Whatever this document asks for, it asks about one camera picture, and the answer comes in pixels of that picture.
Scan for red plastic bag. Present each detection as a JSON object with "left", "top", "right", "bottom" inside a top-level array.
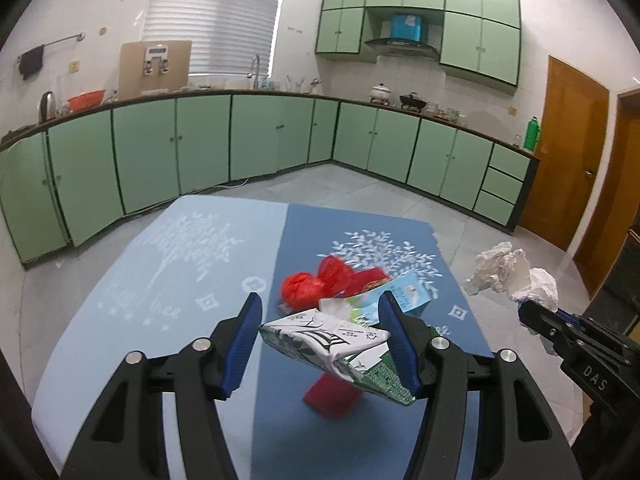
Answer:
[{"left": 279, "top": 255, "right": 391, "bottom": 311}]

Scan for blue tree-print tablecloth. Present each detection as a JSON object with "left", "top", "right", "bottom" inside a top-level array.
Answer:
[{"left": 31, "top": 195, "right": 493, "bottom": 480}]

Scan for closed wooden door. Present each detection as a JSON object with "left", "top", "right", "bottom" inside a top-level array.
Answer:
[{"left": 519, "top": 55, "right": 611, "bottom": 252}]

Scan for blue white carton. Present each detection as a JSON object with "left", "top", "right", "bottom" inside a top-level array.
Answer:
[{"left": 345, "top": 269, "right": 434, "bottom": 328}]

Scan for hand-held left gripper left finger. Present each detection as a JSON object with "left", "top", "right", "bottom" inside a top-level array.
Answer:
[{"left": 61, "top": 291, "right": 264, "bottom": 480}]

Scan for white tissue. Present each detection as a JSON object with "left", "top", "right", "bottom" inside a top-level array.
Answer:
[{"left": 464, "top": 241, "right": 561, "bottom": 313}]

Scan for dark towel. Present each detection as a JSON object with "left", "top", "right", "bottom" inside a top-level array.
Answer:
[{"left": 17, "top": 46, "right": 46, "bottom": 81}]

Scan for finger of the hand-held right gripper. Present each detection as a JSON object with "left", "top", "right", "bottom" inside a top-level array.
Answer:
[
  {"left": 552, "top": 309, "right": 601, "bottom": 333},
  {"left": 520, "top": 301, "right": 581, "bottom": 356}
]

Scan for steel towel rail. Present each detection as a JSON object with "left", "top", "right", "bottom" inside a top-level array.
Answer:
[{"left": 17, "top": 32, "right": 86, "bottom": 63}]

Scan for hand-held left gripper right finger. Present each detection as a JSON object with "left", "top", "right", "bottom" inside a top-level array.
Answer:
[{"left": 377, "top": 290, "right": 581, "bottom": 480}]

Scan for range hood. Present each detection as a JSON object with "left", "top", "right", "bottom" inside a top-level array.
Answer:
[{"left": 364, "top": 8, "right": 437, "bottom": 63}]

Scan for white window blind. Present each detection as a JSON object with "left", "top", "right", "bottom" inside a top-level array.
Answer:
[{"left": 141, "top": 0, "right": 288, "bottom": 76}]

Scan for red basin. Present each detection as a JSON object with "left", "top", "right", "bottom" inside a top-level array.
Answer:
[{"left": 66, "top": 89, "right": 108, "bottom": 113}]

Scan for green base cabinets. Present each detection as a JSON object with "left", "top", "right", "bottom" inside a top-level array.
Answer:
[{"left": 0, "top": 91, "right": 542, "bottom": 266}]

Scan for green thermos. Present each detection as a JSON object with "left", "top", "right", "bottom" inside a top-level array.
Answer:
[{"left": 523, "top": 116, "right": 542, "bottom": 153}]

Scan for wooden door with frame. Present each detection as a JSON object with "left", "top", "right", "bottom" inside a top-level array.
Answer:
[{"left": 572, "top": 87, "right": 640, "bottom": 301}]

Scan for white green printed packet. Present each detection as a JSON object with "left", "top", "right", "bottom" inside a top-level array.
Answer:
[{"left": 258, "top": 310, "right": 418, "bottom": 406}]

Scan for green wall cabinets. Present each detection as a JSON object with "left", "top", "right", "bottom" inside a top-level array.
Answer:
[{"left": 315, "top": 0, "right": 522, "bottom": 95}]

